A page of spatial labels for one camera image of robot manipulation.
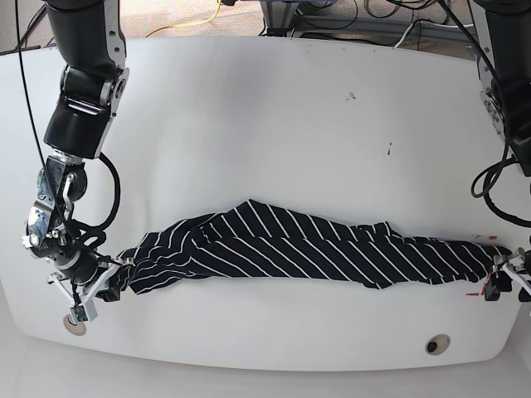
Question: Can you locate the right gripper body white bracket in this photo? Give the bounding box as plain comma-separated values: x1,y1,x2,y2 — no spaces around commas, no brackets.
46,257,129,308

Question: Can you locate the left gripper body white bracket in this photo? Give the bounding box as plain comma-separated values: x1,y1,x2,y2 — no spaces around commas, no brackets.
493,247,530,297

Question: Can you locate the navy white striped t-shirt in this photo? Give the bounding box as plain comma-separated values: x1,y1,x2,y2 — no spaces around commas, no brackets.
117,199,512,296

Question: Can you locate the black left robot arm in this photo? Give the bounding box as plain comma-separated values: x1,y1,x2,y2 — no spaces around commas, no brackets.
469,1,530,228

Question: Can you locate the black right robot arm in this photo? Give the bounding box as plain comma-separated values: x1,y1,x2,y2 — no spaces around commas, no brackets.
22,1,129,322

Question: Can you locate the red tape rectangle marking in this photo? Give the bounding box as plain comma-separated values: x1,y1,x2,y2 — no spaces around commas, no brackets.
462,241,500,301

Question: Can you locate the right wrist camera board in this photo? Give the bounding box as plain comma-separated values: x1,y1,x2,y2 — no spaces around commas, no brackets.
70,302,97,324

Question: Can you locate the left table cable grommet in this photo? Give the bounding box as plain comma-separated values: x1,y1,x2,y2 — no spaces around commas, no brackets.
63,315,86,337

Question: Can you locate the table cable grommet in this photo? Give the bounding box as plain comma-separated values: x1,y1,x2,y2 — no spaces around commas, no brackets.
425,334,451,356
63,315,86,337

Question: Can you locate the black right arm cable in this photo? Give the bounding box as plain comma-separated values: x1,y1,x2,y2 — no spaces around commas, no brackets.
14,0,122,258

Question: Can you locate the right table cable grommet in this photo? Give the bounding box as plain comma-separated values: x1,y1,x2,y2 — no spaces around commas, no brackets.
425,334,451,356

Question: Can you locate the white floor cable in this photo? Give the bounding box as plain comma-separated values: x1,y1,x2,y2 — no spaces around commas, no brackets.
392,20,474,49

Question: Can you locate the yellow floor cable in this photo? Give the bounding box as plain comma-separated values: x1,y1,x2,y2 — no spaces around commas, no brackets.
144,0,221,39

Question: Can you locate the grey aluminium frame stand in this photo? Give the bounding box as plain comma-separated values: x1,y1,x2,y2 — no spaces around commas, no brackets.
259,0,475,60

